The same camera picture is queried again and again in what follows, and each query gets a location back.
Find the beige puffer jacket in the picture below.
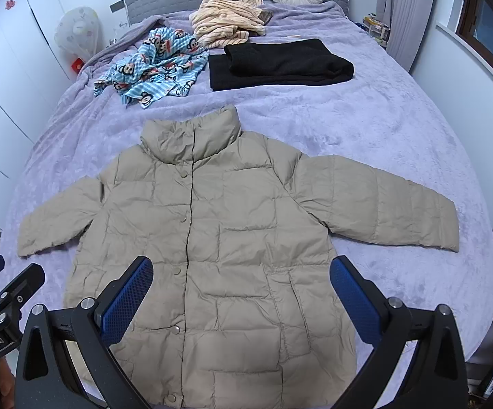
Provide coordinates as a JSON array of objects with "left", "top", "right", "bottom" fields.
[{"left": 18, "top": 106, "right": 459, "bottom": 408}]

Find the person left hand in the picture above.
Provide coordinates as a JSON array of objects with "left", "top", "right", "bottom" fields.
[{"left": 0, "top": 357, "right": 15, "bottom": 397}]

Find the white wardrobe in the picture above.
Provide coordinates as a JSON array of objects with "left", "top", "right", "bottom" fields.
[{"left": 0, "top": 0, "right": 77, "bottom": 223}]

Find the covered white fan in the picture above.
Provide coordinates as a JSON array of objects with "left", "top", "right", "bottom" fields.
[{"left": 53, "top": 6, "right": 100, "bottom": 80}]

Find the lavender plush bedspread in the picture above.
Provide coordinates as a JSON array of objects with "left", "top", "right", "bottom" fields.
[{"left": 0, "top": 2, "right": 493, "bottom": 355}]

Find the blue monkey print garment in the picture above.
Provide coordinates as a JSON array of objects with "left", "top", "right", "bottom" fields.
[{"left": 94, "top": 27, "right": 208, "bottom": 108}]

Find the cream striped garment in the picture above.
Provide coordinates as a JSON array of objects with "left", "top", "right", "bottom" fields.
[{"left": 189, "top": 0, "right": 273, "bottom": 49}]

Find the black folded garment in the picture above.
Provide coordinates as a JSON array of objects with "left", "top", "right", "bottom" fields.
[{"left": 208, "top": 39, "right": 354, "bottom": 91}]

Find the grey curtain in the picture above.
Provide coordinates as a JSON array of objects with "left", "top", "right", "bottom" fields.
[{"left": 385, "top": 0, "right": 434, "bottom": 72}]

